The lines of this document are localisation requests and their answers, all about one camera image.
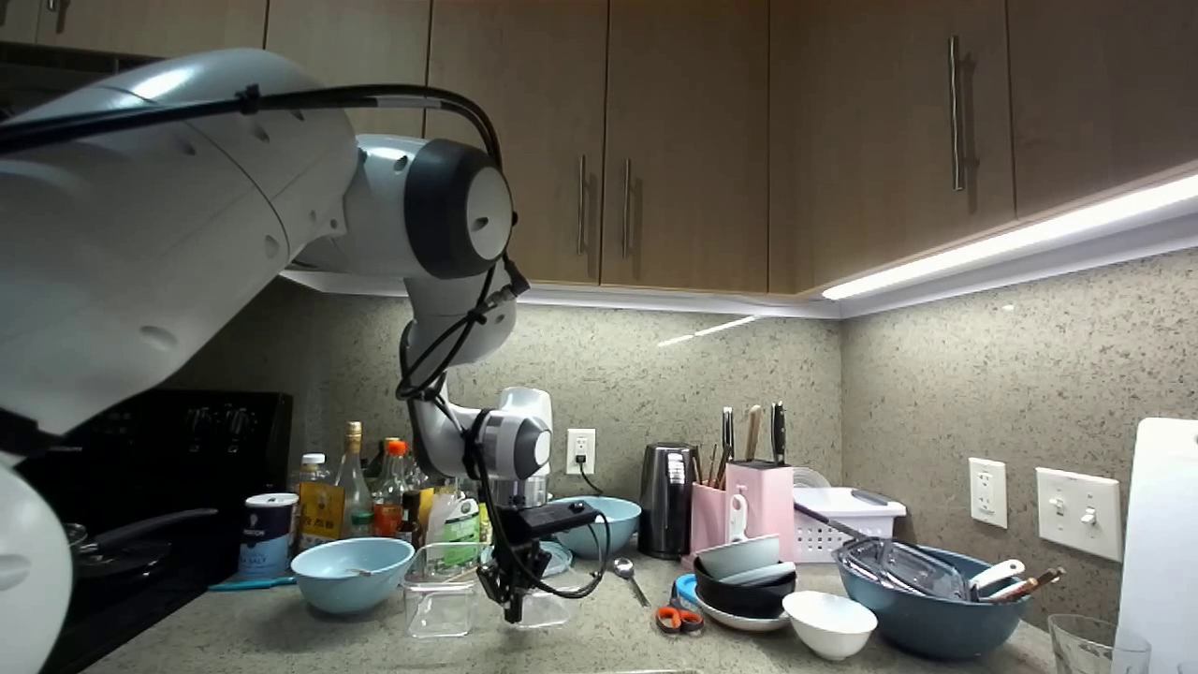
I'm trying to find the white double light switch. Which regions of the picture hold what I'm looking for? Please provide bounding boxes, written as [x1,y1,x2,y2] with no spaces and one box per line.
[1036,468,1122,560]

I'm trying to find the metal whisk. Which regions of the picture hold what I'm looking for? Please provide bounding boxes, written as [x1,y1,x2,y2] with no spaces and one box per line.
[799,505,966,600]

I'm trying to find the pink knife block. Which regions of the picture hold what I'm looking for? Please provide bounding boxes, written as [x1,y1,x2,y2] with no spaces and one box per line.
[689,464,799,560]

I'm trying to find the white wall outlet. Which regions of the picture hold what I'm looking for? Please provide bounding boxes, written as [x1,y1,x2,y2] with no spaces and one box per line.
[971,458,1007,528]

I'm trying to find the large blue basin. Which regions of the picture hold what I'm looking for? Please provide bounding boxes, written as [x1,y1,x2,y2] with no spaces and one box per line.
[836,539,1025,661]

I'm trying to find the steel cabinet door handle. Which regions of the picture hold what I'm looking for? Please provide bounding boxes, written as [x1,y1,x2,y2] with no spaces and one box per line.
[947,35,977,193]

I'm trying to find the white dish rack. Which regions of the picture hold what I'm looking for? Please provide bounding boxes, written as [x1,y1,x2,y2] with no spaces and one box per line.
[795,486,906,560]

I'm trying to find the dark glass bottle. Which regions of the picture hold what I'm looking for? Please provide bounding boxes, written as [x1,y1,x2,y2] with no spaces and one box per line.
[338,419,370,534]

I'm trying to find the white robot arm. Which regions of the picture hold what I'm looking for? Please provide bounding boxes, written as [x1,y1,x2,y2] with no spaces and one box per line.
[0,47,549,674]

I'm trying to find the white small bowl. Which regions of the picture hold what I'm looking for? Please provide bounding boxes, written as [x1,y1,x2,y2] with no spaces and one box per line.
[783,590,876,661]

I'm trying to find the stacked dark bowls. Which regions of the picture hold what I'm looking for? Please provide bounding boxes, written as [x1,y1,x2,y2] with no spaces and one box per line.
[694,539,799,618]

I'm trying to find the light blue bowl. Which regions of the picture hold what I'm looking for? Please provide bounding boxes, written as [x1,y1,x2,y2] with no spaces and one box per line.
[559,493,640,558]
[291,534,414,618]

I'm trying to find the metal spoon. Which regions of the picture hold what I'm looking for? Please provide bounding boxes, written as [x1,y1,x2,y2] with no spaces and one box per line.
[609,558,652,605]

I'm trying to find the clear lunch box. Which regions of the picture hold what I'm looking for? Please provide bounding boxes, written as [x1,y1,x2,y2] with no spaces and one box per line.
[408,544,482,638]

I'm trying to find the orange-handled scissors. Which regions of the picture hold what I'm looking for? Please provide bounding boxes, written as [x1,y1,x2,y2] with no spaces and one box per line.
[657,603,704,632]

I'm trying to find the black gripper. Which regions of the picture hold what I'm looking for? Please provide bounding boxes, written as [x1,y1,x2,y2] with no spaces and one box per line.
[481,505,597,600]

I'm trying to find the green-label bottle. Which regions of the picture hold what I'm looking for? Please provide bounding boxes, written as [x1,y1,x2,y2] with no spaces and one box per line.
[428,491,488,544]

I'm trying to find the yellow oil bottle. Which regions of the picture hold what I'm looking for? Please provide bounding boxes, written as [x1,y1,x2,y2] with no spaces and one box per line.
[296,453,346,545]

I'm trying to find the white and blue canister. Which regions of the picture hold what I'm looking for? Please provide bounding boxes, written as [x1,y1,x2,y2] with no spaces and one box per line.
[240,491,301,579]

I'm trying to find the light blue rear bowl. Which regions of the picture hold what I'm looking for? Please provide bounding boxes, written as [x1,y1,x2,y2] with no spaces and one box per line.
[559,493,640,558]

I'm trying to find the black toaster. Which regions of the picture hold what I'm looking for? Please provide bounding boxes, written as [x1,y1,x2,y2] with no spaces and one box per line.
[640,441,694,558]

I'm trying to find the black stove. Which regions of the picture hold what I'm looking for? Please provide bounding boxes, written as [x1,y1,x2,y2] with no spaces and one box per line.
[20,389,291,674]

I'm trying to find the orange-capped sauce bottle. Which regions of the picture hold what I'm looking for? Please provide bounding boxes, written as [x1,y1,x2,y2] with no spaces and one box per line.
[370,437,414,539]

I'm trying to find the white outlet behind arm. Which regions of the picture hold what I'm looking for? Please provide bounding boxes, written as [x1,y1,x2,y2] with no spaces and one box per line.
[564,427,599,476]

